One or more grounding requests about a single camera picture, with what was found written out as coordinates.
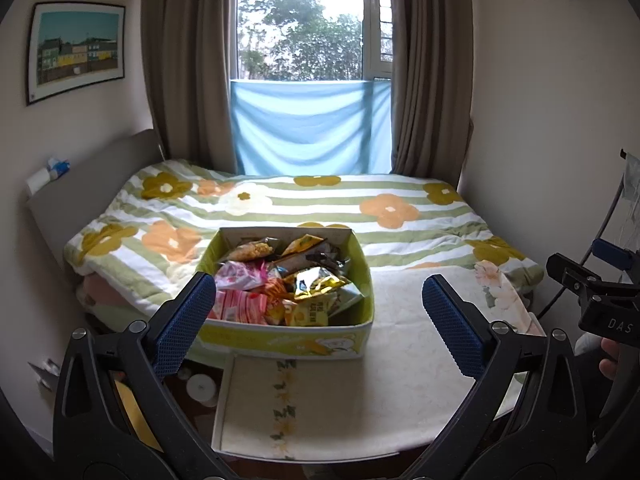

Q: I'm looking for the brown right curtain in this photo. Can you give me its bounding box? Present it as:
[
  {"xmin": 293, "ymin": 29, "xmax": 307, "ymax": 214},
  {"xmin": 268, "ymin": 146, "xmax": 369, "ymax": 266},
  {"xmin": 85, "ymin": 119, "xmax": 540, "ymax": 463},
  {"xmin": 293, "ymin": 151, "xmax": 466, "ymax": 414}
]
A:
[{"xmin": 392, "ymin": 0, "xmax": 474, "ymax": 185}]

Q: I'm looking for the grey bed headboard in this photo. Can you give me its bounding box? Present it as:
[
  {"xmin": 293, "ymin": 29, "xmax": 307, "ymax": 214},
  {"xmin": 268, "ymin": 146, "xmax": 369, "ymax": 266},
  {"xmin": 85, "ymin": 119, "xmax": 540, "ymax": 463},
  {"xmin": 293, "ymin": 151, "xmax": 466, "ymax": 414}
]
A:
[{"xmin": 26, "ymin": 129, "xmax": 163, "ymax": 272}]

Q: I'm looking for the yellow triangular snack bag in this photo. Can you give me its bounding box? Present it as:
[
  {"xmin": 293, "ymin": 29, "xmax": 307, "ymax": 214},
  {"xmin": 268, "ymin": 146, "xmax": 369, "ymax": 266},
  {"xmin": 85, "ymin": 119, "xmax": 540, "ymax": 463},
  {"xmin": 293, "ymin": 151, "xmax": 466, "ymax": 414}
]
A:
[{"xmin": 281, "ymin": 234, "xmax": 324, "ymax": 257}]

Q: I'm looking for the gold chocolate snack bag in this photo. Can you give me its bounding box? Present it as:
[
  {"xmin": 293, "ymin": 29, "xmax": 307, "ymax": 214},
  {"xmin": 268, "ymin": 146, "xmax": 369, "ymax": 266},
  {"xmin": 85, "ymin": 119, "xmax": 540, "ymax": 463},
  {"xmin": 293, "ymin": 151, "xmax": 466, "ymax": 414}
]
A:
[{"xmin": 294, "ymin": 266, "xmax": 349, "ymax": 300}]

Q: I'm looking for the person's hand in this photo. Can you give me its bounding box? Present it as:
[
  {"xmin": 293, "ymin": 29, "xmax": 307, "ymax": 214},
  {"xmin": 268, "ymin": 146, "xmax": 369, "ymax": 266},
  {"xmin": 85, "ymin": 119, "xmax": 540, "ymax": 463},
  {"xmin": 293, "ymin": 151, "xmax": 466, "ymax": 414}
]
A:
[{"xmin": 599, "ymin": 338, "xmax": 620, "ymax": 380}]

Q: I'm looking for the pink striped snack bag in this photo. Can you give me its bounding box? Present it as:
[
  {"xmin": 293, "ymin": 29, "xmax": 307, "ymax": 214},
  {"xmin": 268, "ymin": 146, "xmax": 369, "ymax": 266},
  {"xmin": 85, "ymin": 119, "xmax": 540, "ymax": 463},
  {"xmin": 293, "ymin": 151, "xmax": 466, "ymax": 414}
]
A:
[{"xmin": 207, "ymin": 289, "xmax": 268, "ymax": 325}]

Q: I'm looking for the brown curtain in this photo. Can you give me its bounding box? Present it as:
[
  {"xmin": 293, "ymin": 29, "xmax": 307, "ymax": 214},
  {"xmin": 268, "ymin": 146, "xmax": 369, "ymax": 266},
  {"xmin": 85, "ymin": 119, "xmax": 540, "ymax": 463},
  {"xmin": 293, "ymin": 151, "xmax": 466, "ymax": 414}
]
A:
[
  {"xmin": 392, "ymin": 0, "xmax": 474, "ymax": 185},
  {"xmin": 140, "ymin": 0, "xmax": 238, "ymax": 174}
]

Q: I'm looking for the window with trees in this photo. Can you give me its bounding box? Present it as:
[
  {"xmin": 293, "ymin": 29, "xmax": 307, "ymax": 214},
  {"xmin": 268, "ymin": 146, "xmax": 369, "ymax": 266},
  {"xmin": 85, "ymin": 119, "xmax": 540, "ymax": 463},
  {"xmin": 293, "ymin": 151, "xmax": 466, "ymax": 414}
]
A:
[{"xmin": 236, "ymin": 0, "xmax": 393, "ymax": 81}]

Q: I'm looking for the floral striped quilt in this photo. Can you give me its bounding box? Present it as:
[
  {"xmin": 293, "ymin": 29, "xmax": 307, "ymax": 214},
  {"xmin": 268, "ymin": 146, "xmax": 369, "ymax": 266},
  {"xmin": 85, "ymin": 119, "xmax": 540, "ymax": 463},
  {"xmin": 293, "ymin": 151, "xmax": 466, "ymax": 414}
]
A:
[{"xmin": 63, "ymin": 159, "xmax": 544, "ymax": 314}]

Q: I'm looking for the green cardboard snack box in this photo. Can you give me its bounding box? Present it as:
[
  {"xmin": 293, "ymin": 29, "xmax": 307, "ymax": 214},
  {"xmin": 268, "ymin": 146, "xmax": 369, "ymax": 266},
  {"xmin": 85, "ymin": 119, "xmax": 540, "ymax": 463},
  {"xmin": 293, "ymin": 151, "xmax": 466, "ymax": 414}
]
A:
[{"xmin": 193, "ymin": 226, "xmax": 374, "ymax": 362}]

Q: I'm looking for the framed landscape picture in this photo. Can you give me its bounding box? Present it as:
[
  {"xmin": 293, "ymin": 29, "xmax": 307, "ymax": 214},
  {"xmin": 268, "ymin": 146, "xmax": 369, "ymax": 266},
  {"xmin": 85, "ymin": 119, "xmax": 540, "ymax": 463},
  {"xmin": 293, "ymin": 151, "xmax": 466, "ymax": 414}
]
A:
[{"xmin": 25, "ymin": 1, "xmax": 126, "ymax": 105}]

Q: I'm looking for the brown left curtain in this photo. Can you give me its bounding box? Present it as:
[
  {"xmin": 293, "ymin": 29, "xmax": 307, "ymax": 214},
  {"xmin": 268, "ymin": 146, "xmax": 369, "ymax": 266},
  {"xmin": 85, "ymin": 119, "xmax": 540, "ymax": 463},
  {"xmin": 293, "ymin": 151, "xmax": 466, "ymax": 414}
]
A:
[{"xmin": 140, "ymin": 0, "xmax": 238, "ymax": 174}]

